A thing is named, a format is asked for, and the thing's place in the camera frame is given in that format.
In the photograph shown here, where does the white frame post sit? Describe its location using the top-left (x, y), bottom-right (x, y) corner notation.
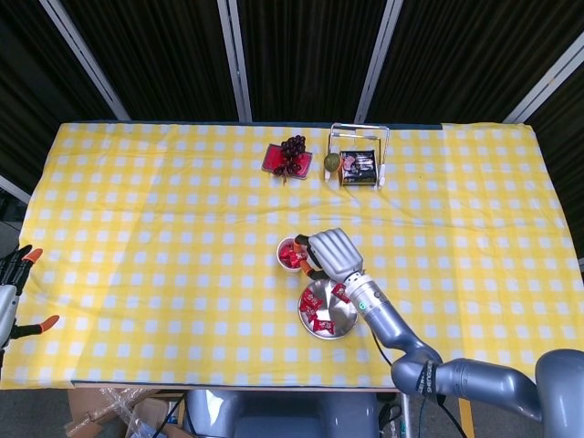
top-left (503, 34), bottom-right (584, 125)
top-left (353, 0), bottom-right (405, 124)
top-left (39, 0), bottom-right (132, 122)
top-left (0, 174), bottom-right (34, 205)
top-left (216, 0), bottom-right (254, 123)

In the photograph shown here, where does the white wire rack stand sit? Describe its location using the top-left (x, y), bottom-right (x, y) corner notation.
top-left (324, 121), bottom-right (391, 189)

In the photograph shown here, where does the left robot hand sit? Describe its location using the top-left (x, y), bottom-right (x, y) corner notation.
top-left (0, 244), bottom-right (61, 352)

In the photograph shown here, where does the dark red grape bunch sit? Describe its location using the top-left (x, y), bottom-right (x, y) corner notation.
top-left (272, 134), bottom-right (308, 186)

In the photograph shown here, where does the white paper cup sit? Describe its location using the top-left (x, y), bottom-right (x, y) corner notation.
top-left (276, 235), bottom-right (308, 274)

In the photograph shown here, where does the yellow white checkered tablecloth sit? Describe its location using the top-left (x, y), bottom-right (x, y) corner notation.
top-left (0, 120), bottom-right (584, 392)

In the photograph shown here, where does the red rectangular tray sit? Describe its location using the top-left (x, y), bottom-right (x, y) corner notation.
top-left (261, 142), bottom-right (315, 181)

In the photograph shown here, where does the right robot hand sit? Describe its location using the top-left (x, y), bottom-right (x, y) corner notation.
top-left (293, 226), bottom-right (366, 283)

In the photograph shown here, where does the brown cardboard box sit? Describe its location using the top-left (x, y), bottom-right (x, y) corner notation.
top-left (66, 387), bottom-right (184, 438)

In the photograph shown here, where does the silver table leg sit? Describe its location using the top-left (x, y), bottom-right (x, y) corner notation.
top-left (400, 403), bottom-right (415, 438)

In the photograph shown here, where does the black tin box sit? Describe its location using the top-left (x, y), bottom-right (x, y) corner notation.
top-left (339, 149), bottom-right (379, 188)

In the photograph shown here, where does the grey robot torso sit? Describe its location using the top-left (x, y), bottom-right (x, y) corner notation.
top-left (184, 389), bottom-right (381, 438)

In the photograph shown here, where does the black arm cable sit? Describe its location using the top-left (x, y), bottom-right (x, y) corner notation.
top-left (368, 328), bottom-right (397, 369)

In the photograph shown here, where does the round steel plate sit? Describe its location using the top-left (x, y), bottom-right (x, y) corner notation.
top-left (297, 278), bottom-right (360, 341)

